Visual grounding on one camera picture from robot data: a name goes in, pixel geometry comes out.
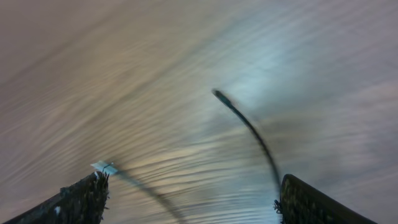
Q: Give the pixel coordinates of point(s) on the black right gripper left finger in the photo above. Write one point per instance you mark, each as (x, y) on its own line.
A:
(81, 203)

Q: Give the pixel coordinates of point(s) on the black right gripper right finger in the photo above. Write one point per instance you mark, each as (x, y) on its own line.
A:
(300, 203)

